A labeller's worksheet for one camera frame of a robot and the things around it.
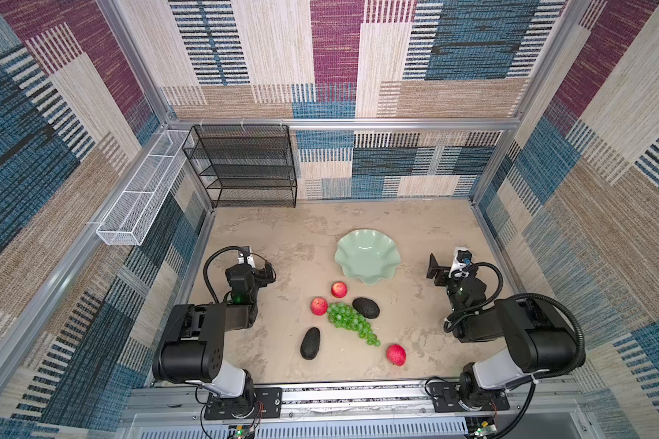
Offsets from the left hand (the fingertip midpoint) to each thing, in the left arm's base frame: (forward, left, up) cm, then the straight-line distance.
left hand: (251, 259), depth 93 cm
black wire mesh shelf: (+39, +7, +9) cm, 40 cm away
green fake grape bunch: (-18, -30, -4) cm, 35 cm away
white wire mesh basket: (-2, +25, +25) cm, 35 cm away
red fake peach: (-10, -29, -5) cm, 31 cm away
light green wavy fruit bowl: (+6, -40, -7) cm, 41 cm away
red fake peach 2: (-15, -23, -4) cm, 28 cm away
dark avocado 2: (-26, -20, -5) cm, 34 cm away
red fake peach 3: (-30, -44, -3) cm, 54 cm away
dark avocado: (-16, -38, -4) cm, 41 cm away
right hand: (-2, -64, +3) cm, 64 cm away
